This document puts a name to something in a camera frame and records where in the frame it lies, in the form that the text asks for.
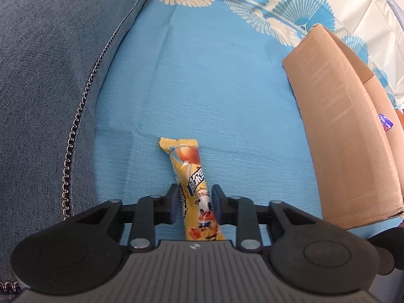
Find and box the purple snack packet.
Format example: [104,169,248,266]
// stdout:
[378,113,394,132]

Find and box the long yellow snack packet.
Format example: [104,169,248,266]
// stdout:
[158,136,225,242]

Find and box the cardboard box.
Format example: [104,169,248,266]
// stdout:
[282,23,404,231]

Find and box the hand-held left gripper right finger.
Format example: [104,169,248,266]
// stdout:
[211,184,320,253]

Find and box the grey fabric cushion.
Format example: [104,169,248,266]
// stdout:
[0,0,156,295]

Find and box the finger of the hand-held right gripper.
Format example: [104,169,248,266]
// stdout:
[368,235,396,276]

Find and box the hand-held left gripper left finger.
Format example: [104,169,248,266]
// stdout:
[72,183,179,253]

